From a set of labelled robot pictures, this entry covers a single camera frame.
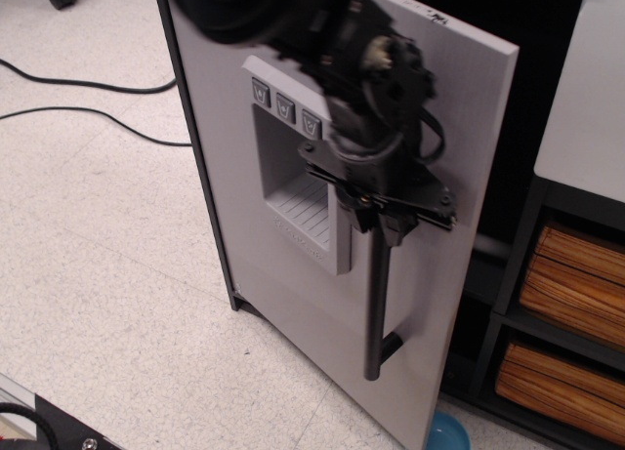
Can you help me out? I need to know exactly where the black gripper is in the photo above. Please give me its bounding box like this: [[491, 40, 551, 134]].
[[298, 141, 457, 247]]

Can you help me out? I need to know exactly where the grey toy fridge door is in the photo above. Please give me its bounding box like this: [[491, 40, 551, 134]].
[[157, 0, 519, 449]]

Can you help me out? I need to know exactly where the black door handle bar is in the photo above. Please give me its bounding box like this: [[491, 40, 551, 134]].
[[364, 228, 403, 382]]

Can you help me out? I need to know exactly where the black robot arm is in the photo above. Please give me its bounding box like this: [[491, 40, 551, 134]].
[[174, 0, 457, 247]]

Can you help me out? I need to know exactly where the grey ice water dispenser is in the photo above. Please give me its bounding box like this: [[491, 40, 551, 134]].
[[242, 56, 352, 275]]

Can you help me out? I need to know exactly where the upper woven storage basket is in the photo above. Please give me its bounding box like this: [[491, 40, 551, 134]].
[[520, 223, 624, 349]]

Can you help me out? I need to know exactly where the woven storage basket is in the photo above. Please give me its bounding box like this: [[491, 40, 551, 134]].
[[520, 223, 624, 349], [495, 343, 624, 448]]

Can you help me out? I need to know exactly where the white counter panel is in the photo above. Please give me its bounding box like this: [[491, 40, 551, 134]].
[[534, 0, 624, 202]]

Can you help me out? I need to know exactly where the light blue bowl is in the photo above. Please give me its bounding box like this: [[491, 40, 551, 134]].
[[425, 411, 471, 450]]

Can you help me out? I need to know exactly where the lower woven storage basket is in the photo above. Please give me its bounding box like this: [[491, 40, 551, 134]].
[[495, 343, 624, 448]]

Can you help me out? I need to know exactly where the black fridge cabinet frame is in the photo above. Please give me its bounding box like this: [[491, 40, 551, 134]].
[[157, 0, 624, 449]]

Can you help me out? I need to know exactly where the upper black floor cable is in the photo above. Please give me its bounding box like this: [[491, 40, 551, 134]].
[[0, 58, 178, 95]]

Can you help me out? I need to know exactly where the black floor cable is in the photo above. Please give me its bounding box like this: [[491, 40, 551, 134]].
[[0, 58, 178, 95], [0, 106, 193, 147]]

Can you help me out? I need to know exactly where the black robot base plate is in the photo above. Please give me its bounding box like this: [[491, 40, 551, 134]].
[[0, 393, 123, 450]]

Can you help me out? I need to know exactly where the lower black floor cable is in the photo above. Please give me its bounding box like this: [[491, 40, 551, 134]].
[[0, 106, 193, 147]]

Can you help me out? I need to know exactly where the black braided base cable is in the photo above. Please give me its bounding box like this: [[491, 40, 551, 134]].
[[0, 401, 63, 450]]

